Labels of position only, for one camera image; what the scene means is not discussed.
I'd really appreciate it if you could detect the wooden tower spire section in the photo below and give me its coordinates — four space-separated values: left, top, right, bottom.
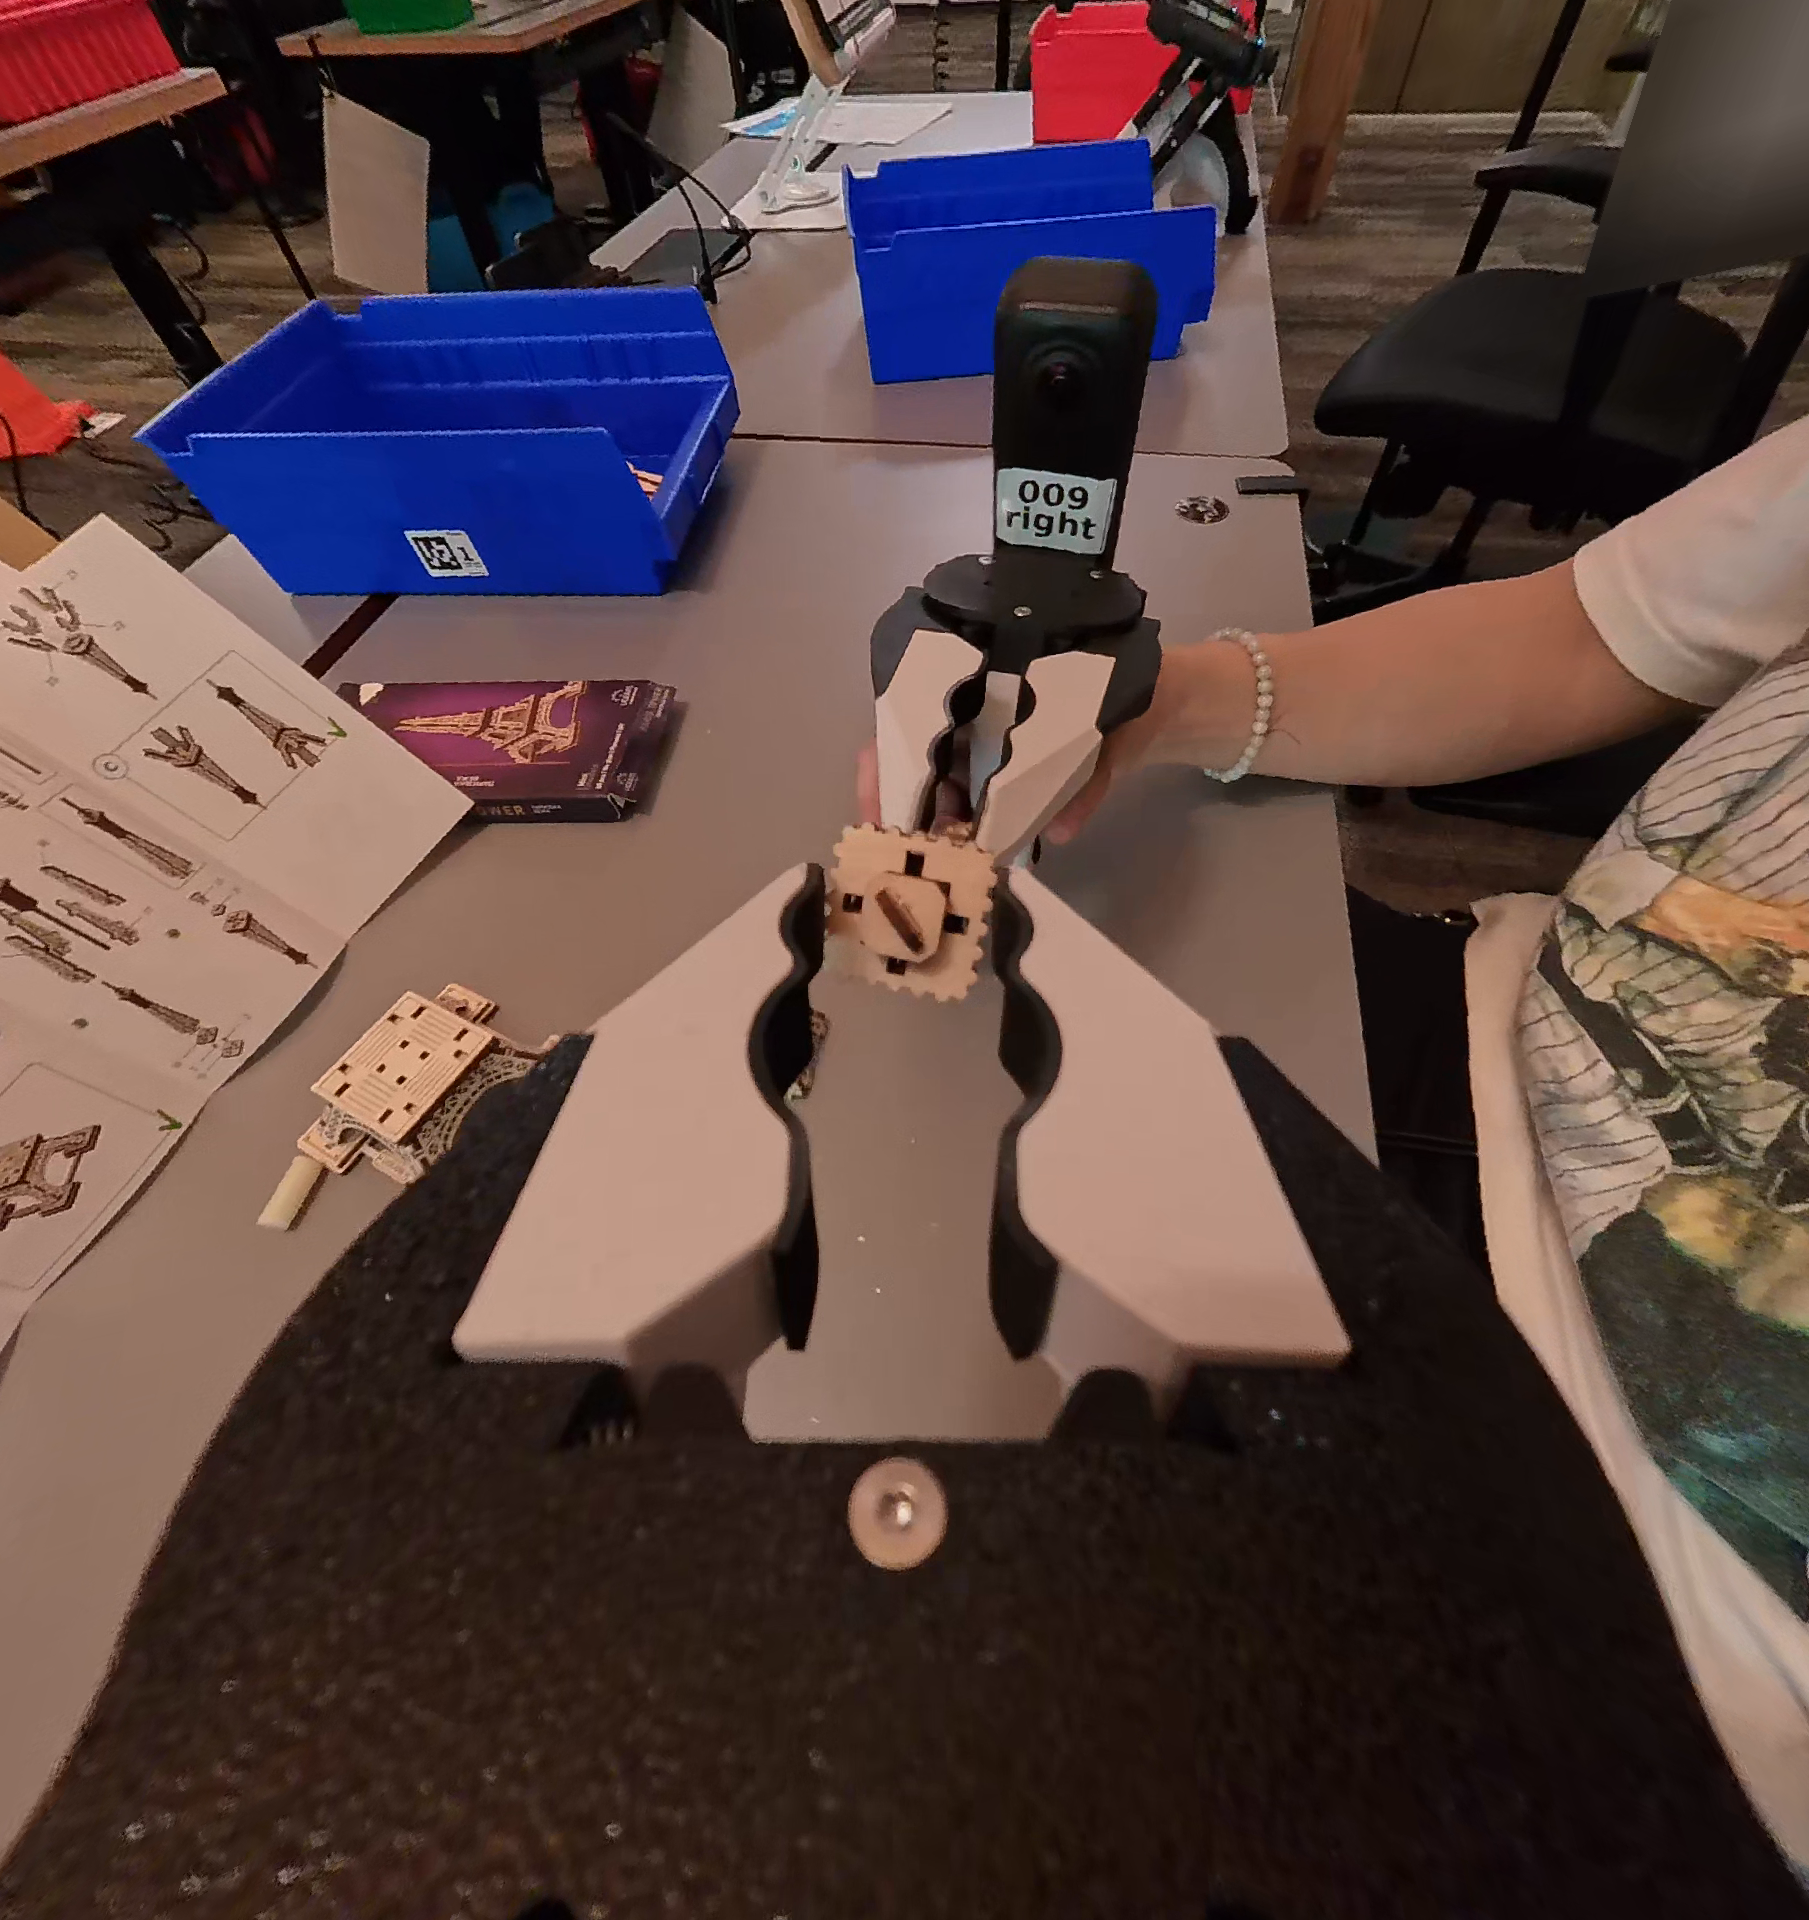
829 815 993 1003

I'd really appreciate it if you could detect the person's right hand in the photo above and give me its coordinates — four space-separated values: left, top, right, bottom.
855 635 1249 849

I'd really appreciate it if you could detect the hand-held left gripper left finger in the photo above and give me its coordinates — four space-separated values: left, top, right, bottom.
450 862 831 1374

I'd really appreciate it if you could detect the wooden tower arched base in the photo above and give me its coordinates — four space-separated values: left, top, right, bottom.
292 981 565 1187

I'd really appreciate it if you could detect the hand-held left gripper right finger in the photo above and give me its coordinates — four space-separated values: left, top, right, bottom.
989 869 1356 1419

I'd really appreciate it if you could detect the black machine with white wheel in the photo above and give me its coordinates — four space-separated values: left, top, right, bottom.
1141 0 1273 238

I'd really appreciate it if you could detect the white printed t-shirt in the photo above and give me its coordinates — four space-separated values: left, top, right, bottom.
1466 381 1809 1920

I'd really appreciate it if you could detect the red plastic bin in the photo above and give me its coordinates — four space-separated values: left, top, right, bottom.
1026 4 1179 147

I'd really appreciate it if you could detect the paper sheet on white stand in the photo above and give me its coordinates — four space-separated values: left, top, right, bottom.
760 0 899 212

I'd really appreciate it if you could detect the white assembly instruction sheet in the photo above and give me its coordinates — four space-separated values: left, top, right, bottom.
0 511 474 1442

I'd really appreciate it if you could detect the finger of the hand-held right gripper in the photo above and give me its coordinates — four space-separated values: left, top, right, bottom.
875 629 996 842
979 647 1120 872

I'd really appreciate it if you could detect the hanging white paper sheet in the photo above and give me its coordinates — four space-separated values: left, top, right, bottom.
322 91 436 297

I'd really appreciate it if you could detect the black office chair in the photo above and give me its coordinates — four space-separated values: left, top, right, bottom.
1312 0 1809 609

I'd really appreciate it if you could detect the white bead bracelet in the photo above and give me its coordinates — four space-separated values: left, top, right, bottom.
1200 625 1279 786

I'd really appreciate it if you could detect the person's right forearm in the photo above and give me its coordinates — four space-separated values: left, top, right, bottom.
1234 558 1671 791

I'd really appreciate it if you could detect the purple puzzle box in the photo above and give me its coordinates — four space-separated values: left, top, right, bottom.
336 677 678 827

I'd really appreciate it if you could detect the blue plastic bin with tag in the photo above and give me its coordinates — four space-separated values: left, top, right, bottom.
136 283 741 598

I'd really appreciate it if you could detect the wooden post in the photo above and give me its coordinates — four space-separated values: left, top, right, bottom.
1269 0 1382 229

